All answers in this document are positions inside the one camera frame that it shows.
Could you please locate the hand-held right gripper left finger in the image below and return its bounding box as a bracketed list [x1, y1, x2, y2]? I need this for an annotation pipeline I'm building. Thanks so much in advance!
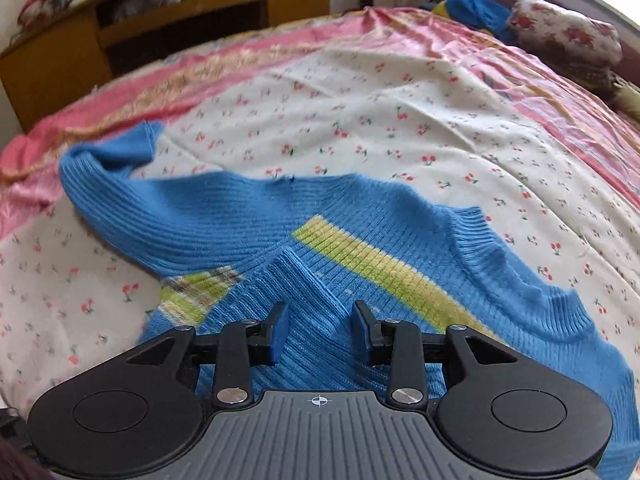
[125, 301, 290, 407]

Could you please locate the blue knit sweater yellow stripe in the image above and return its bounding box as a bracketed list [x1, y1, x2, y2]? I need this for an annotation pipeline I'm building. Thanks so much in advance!
[59, 122, 640, 480]

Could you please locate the blue and yellow garment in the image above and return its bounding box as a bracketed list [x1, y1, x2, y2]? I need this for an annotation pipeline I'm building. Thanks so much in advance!
[432, 0, 516, 43]

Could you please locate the beige quilt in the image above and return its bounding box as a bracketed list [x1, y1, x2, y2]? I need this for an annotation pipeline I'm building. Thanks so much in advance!
[612, 80, 640, 122]

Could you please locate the floral red white pillow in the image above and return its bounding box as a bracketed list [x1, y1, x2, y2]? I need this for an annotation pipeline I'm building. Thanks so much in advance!
[507, 0, 623, 68]

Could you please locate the brown patterned blanket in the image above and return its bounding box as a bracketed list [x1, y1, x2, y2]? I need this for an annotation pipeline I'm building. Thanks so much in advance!
[570, 60, 622, 92]

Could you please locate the white cherry print sheet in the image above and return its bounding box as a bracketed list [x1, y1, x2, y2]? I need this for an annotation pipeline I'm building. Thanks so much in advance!
[0, 45, 640, 411]

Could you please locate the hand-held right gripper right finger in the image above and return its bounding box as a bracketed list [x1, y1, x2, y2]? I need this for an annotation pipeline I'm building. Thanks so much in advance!
[352, 300, 519, 406]

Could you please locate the grey plastic bag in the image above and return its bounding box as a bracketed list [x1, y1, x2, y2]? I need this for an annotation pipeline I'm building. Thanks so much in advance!
[112, 0, 182, 17]

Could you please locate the wooden desk with shelves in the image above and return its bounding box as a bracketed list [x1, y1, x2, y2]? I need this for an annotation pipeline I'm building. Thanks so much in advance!
[0, 0, 331, 133]

